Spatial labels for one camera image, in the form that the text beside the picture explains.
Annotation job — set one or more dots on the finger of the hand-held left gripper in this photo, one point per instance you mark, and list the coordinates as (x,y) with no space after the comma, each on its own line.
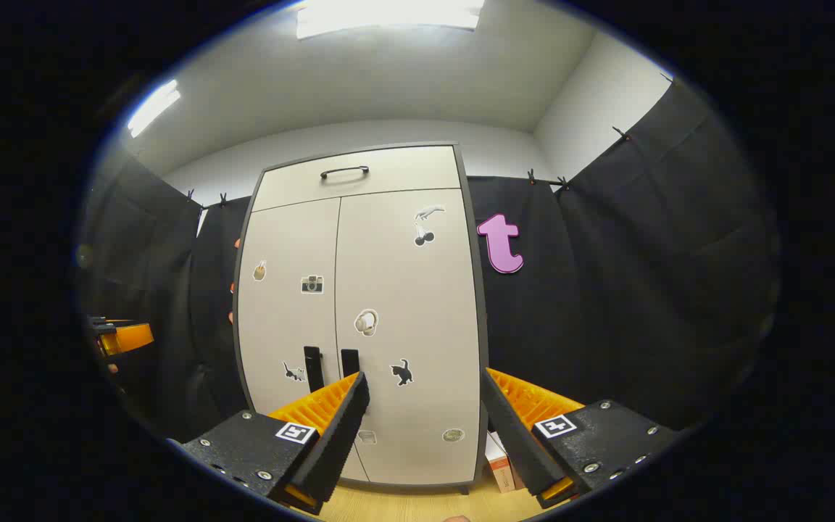
(127,338)

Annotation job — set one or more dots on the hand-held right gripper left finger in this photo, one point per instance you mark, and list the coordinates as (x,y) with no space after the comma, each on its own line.
(341,435)

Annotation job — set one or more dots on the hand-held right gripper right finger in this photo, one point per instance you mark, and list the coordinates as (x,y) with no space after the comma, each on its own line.
(515,442)

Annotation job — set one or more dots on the grey double-door shoe cabinet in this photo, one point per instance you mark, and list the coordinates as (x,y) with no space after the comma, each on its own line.
(477,326)

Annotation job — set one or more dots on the light grey cabinet door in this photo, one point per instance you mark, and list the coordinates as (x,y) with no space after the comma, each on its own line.
(280,326)
(417,304)

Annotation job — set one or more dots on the light grey cabinet drawer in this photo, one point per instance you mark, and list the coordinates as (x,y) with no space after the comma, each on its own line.
(403,174)

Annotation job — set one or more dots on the white and brown carton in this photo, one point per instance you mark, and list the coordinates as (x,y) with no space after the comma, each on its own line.
(499,464)

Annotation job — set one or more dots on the black backdrop cloth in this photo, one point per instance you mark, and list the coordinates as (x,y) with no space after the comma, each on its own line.
(606,304)

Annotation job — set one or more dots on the narrow ceiling light strip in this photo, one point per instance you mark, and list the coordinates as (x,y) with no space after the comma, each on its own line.
(153,109)

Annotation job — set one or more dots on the wide ceiling light panel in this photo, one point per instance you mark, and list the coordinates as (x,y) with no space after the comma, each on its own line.
(388,16)

